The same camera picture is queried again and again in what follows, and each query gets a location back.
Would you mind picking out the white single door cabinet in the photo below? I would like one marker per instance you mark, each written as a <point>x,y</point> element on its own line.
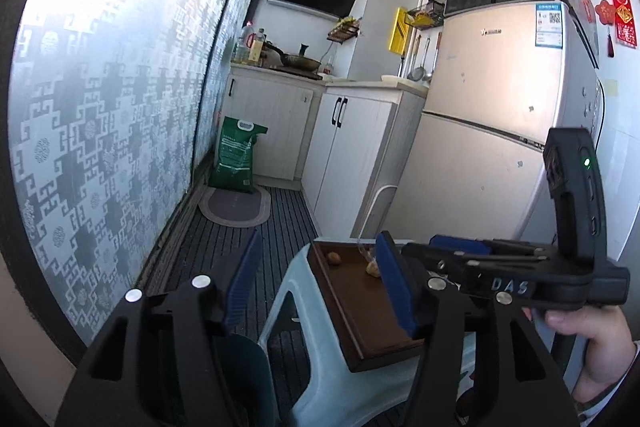
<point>275,117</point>

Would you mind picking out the yellow sticky note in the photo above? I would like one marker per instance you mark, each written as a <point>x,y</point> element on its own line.
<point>610,87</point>

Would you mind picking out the small red label bottle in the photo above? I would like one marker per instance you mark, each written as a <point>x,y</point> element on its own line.
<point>328,66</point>

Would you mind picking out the person's right hand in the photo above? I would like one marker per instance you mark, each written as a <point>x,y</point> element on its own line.
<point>595,337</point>

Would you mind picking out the white two-door refrigerator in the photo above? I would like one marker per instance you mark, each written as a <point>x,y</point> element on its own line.
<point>490,72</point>

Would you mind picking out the brown wooden tray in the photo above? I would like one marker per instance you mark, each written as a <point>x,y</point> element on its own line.
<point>360,312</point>

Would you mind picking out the brown nut shell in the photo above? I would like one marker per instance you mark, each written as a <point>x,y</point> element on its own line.
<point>334,259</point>
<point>373,268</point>

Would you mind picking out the black frying pan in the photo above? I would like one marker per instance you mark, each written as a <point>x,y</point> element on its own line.
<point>300,61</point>

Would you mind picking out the large clear water bottle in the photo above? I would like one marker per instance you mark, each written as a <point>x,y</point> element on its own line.
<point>244,44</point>

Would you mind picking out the metal ladle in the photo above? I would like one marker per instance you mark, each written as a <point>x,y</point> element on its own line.
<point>427,76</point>

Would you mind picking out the red rectangular hanging ornament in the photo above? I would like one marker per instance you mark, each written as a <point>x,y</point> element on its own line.
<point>625,19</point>

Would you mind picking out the white double door cabinet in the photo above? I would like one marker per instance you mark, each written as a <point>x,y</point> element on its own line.
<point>360,147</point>

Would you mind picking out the green rice bag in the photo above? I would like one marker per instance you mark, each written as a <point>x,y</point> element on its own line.
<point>235,157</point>

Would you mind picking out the patterned frosted glass door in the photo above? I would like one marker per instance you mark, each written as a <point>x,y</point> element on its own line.
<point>125,107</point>

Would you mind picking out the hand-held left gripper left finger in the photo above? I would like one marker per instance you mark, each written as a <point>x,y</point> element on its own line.
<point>244,279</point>

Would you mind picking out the clear plastic scrap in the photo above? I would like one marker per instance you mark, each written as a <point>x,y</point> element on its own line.
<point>367,249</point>

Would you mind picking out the black induction cooker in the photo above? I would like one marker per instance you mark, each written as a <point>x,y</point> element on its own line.
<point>295,74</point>

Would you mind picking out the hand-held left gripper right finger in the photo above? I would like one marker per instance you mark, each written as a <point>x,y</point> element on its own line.
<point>395,287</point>

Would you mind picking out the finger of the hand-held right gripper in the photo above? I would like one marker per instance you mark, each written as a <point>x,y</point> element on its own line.
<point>440,259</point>
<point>460,245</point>

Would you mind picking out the grey oval floor mat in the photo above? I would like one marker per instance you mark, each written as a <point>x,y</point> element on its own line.
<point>235,207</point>

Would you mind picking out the red flower tassel ornament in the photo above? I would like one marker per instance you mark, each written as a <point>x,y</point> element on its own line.
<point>605,12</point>

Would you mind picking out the yellow cooking oil bottle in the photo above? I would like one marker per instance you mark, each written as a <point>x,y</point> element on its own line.
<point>256,51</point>

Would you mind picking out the light blue plastic stool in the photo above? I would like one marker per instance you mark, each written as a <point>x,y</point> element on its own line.
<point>320,372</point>

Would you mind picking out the wall-mounted spice rack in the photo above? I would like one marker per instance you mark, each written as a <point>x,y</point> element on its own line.
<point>345,31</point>

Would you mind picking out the metal skimmer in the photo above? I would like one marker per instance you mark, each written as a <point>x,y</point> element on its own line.
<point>416,73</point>

